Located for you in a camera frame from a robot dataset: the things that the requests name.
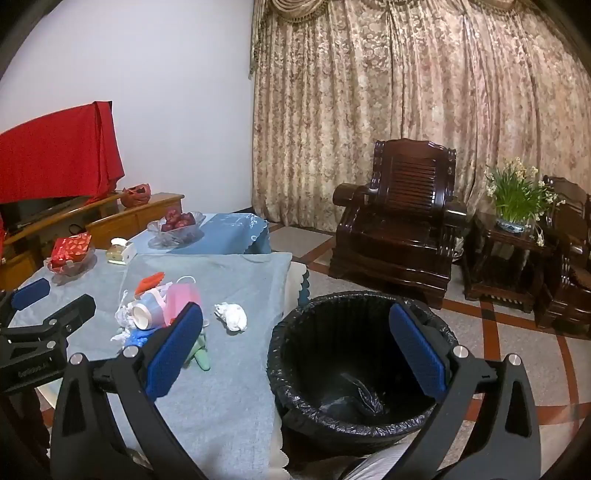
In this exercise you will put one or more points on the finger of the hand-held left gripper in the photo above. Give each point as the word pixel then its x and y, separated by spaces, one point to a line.
pixel 69 318
pixel 30 293

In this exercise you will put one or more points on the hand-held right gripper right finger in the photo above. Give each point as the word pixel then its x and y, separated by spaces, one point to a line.
pixel 418 350

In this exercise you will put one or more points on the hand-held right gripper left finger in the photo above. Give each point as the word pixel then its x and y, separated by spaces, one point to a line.
pixel 175 350

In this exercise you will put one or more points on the blue and white packet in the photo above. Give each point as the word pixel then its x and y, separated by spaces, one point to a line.
pixel 136 340

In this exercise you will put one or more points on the blue and white paper cup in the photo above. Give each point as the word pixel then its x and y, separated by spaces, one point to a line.
pixel 147 311

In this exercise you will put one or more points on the pink face mask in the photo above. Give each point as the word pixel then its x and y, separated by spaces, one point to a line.
pixel 178 300

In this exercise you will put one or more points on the clear plastic wrap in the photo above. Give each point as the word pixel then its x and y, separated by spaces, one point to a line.
pixel 121 318

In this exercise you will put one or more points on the white tissue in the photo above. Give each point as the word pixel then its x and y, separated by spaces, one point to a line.
pixel 232 317

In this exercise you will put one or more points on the orange foam fruit net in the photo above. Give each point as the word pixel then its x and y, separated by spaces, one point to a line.
pixel 148 282

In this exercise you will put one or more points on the trash bin with black bag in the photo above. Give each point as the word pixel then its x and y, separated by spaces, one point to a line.
pixel 323 337

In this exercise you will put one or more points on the glass dish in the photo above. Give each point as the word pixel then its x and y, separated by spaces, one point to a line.
pixel 76 270

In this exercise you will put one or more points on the red patterned snack packet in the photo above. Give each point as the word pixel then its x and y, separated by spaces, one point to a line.
pixel 69 249

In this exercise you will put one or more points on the grey towel tablecloth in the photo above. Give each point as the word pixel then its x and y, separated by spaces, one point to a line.
pixel 231 383

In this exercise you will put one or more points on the gold and white tissue box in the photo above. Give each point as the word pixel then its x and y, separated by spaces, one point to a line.
pixel 121 253

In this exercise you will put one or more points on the glass fruit bowl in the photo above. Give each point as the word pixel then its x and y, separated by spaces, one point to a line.
pixel 178 237

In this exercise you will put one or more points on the dark wooden side table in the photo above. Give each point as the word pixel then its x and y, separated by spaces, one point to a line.
pixel 503 267

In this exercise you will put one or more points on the wooden television cabinet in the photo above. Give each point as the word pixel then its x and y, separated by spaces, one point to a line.
pixel 138 219

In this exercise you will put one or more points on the dark wooden armchair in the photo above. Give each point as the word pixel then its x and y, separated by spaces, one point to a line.
pixel 570 277
pixel 397 230

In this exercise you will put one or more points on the red apple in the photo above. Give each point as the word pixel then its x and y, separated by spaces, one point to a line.
pixel 173 214
pixel 167 226
pixel 187 220

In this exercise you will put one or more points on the blue tablecloth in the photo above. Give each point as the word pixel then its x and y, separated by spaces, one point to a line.
pixel 231 230

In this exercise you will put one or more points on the red cloth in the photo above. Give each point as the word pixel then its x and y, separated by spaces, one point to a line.
pixel 55 157

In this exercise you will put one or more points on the red bag ornament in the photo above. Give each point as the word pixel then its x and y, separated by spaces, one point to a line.
pixel 136 196

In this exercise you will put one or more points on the potted narcissus plant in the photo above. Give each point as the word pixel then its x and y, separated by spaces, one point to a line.
pixel 515 203

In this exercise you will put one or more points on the floral beige curtain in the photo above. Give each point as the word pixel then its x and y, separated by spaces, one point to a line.
pixel 392 83

